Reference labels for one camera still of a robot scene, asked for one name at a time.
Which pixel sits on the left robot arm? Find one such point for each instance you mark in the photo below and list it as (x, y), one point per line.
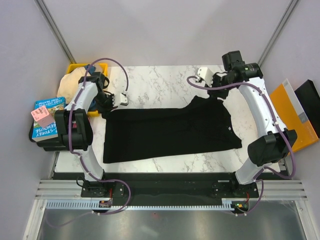
(73, 126)

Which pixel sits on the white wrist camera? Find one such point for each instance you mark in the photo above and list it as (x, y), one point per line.
(119, 99)
(204, 74)

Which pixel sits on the blue t shirt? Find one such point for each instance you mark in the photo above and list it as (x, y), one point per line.
(91, 69)

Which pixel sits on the pink cube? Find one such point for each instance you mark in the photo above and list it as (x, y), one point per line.
(42, 117)

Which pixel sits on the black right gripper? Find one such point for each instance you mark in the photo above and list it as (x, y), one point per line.
(215, 93)

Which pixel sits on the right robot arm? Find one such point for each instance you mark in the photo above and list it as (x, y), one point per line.
(275, 141)

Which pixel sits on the orange folder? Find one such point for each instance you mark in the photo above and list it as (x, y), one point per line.
(292, 113)

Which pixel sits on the white slotted cable duct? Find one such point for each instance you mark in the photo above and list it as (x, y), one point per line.
(99, 205)

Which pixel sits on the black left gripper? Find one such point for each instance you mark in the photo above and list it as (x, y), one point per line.
(110, 107)

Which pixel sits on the black t shirt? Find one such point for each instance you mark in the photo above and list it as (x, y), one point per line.
(203, 126)

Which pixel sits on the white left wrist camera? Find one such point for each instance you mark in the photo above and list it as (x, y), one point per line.
(119, 99)

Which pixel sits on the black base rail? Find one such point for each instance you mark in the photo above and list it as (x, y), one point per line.
(173, 189)

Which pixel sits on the blue paperback book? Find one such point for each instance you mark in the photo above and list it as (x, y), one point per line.
(52, 104)

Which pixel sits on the black box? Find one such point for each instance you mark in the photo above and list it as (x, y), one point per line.
(309, 99)

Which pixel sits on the yellow plastic bin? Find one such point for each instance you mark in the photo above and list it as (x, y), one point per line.
(100, 67)

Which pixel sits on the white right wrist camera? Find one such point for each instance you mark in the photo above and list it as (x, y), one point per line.
(204, 74)

